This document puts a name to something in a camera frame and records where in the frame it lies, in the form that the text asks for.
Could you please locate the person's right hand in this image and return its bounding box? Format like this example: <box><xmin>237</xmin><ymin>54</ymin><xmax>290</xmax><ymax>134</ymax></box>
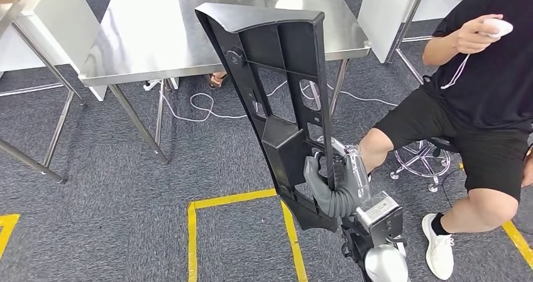
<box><xmin>453</xmin><ymin>13</ymin><xmax>505</xmax><ymax>55</ymax></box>

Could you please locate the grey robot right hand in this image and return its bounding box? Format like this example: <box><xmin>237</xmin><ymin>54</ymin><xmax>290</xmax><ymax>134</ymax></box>
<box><xmin>303</xmin><ymin>144</ymin><xmax>372</xmax><ymax>209</ymax></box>

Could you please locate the black plastic panel part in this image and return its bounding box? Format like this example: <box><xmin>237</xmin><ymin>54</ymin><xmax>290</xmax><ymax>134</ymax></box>
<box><xmin>194</xmin><ymin>2</ymin><xmax>340</xmax><ymax>234</ymax></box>

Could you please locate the stainless steel workbench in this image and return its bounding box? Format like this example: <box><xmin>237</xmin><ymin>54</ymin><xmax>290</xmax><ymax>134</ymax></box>
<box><xmin>78</xmin><ymin>0</ymin><xmax>373</xmax><ymax>165</ymax></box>

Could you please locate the person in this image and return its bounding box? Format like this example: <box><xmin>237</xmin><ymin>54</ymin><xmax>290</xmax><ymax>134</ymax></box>
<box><xmin>208</xmin><ymin>72</ymin><xmax>229</xmax><ymax>90</ymax></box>
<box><xmin>358</xmin><ymin>0</ymin><xmax>533</xmax><ymax>281</ymax></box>

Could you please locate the stainless steel table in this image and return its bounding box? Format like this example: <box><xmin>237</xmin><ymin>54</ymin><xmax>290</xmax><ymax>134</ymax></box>
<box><xmin>0</xmin><ymin>0</ymin><xmax>86</xmax><ymax>185</ymax></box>
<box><xmin>385</xmin><ymin>0</ymin><xmax>432</xmax><ymax>85</ymax></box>

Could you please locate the white partition board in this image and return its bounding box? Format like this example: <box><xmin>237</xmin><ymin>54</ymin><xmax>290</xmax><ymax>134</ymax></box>
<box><xmin>0</xmin><ymin>0</ymin><xmax>108</xmax><ymax>103</ymax></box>
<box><xmin>358</xmin><ymin>0</ymin><xmax>486</xmax><ymax>65</ymax></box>

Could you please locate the chrome swivel stool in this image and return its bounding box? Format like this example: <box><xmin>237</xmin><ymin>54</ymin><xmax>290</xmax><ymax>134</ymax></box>
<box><xmin>389</xmin><ymin>138</ymin><xmax>459</xmax><ymax>193</ymax></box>

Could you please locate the white sneaker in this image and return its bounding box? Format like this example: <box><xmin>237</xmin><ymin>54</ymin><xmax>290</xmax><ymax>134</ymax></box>
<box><xmin>421</xmin><ymin>213</ymin><xmax>456</xmax><ymax>281</ymax></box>

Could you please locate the yellow floor tape square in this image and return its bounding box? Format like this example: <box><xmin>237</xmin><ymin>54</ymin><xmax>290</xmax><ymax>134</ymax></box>
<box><xmin>458</xmin><ymin>163</ymin><xmax>533</xmax><ymax>268</ymax></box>

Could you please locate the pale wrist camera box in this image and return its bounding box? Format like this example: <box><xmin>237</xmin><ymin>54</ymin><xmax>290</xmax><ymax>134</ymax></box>
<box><xmin>354</xmin><ymin>190</ymin><xmax>404</xmax><ymax>247</ymax></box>

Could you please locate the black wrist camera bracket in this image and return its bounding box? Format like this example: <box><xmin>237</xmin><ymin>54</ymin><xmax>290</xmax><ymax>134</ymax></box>
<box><xmin>341</xmin><ymin>224</ymin><xmax>407</xmax><ymax>281</ymax></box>

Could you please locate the white floor cable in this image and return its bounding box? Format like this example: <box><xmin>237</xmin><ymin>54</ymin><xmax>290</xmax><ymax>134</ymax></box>
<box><xmin>160</xmin><ymin>80</ymin><xmax>398</xmax><ymax>123</ymax></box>

